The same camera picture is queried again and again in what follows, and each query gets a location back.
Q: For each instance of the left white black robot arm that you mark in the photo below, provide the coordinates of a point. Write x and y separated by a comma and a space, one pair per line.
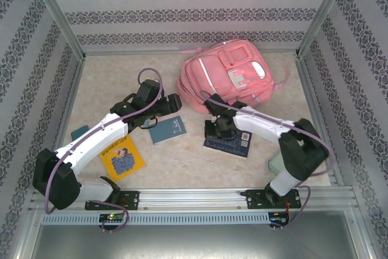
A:
100, 137

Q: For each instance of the aluminium frame post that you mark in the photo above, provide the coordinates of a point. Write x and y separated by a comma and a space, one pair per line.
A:
59, 16
322, 13

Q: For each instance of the teal snap wallet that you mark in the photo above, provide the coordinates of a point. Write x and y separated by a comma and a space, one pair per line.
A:
79, 132

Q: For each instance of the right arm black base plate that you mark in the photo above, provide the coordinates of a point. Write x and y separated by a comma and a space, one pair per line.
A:
253, 199

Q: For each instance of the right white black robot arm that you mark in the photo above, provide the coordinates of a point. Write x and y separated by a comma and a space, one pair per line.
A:
263, 130

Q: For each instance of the pale green pencil case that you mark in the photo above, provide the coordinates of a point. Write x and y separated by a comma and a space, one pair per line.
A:
274, 165

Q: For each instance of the dark blue printed book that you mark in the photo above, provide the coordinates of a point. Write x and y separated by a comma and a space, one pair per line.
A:
230, 149

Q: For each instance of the aluminium table edge rail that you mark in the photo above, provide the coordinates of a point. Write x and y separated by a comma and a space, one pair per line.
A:
68, 107
306, 74

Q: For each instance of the teal notebook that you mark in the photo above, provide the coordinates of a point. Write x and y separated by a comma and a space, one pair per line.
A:
166, 131

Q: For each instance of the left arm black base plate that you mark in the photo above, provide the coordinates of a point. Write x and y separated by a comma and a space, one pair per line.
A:
130, 199

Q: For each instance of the aluminium mounting rail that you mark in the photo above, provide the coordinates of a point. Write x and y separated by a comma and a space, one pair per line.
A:
194, 198

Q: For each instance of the small teal box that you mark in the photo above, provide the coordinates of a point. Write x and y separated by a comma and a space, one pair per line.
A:
146, 124

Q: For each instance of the pink backpack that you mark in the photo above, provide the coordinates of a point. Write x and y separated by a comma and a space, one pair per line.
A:
212, 74

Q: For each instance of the yellow picture book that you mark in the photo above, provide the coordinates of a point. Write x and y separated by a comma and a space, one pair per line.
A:
121, 162

